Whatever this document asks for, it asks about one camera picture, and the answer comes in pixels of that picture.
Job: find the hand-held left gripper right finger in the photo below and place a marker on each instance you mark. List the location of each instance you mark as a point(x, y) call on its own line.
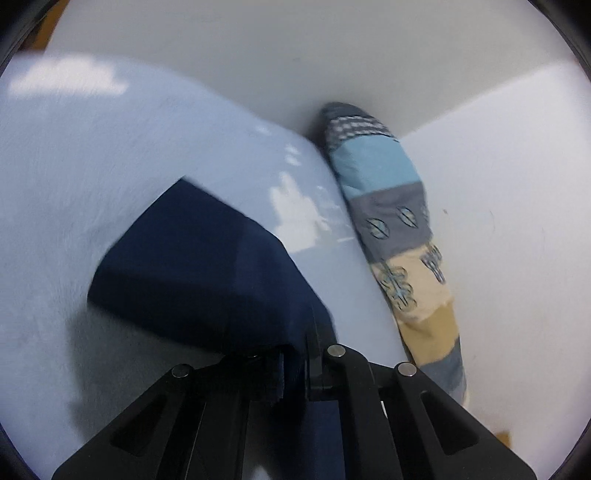
point(315, 369)

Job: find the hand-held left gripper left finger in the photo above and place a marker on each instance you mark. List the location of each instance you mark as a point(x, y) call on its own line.
point(217, 392)

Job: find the navy blue garment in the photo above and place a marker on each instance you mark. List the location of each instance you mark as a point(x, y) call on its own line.
point(207, 267)

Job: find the patchwork bolster pillow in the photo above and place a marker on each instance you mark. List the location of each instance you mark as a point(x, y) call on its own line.
point(392, 217)

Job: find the light blue cloud bed sheet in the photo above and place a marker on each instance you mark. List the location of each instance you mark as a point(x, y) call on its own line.
point(92, 161)

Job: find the brown wooden furniture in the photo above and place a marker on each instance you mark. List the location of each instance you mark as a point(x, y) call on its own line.
point(46, 27)

